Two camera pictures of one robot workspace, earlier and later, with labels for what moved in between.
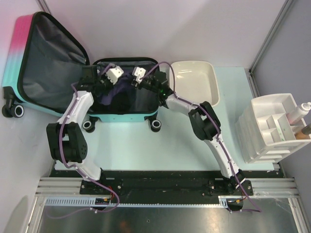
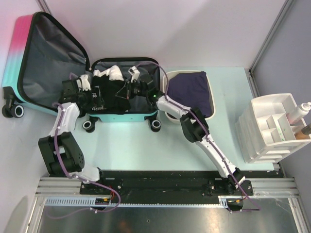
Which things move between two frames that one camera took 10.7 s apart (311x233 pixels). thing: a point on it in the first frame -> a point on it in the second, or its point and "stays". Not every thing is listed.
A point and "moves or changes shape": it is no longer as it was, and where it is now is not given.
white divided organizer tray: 265,134 stays
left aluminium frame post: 43,6 stays
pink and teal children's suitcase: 43,70 stays
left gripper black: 111,85 -> 89,105
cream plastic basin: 195,81 moves or changes shape
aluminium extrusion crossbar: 56,186 stays
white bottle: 299,113 stays
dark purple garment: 125,81 -> 190,89
